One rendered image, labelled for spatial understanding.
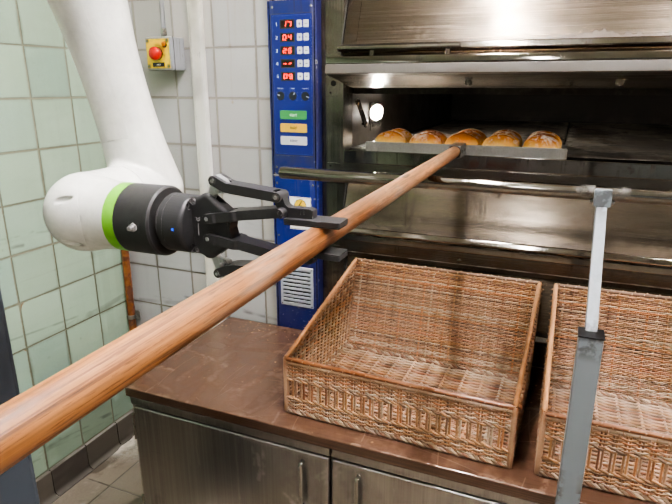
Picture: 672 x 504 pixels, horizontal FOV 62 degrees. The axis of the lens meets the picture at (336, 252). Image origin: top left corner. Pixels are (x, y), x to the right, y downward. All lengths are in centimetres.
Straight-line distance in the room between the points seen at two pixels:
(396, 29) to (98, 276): 134
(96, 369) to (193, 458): 129
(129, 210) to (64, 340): 144
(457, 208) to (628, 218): 44
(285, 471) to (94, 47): 105
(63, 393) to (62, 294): 176
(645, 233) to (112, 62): 129
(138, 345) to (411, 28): 136
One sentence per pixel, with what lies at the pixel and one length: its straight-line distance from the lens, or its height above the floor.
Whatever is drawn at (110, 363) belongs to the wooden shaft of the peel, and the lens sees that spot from 37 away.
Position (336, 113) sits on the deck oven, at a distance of 171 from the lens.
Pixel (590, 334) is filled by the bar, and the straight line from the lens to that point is 107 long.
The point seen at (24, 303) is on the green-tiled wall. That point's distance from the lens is 202.
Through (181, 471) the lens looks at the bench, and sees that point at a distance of 170.
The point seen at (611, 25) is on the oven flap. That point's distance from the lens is 157.
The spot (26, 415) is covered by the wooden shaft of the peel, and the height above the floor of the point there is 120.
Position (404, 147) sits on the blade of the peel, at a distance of 164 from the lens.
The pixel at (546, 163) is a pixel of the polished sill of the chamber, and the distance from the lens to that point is 159.
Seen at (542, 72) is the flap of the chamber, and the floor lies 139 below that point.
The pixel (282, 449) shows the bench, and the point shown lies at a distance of 146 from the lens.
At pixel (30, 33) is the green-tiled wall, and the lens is 201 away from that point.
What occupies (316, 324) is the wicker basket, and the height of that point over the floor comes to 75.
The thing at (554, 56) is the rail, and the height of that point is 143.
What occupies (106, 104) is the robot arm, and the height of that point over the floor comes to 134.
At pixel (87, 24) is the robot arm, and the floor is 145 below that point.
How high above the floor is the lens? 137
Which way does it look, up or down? 17 degrees down
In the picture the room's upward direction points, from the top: straight up
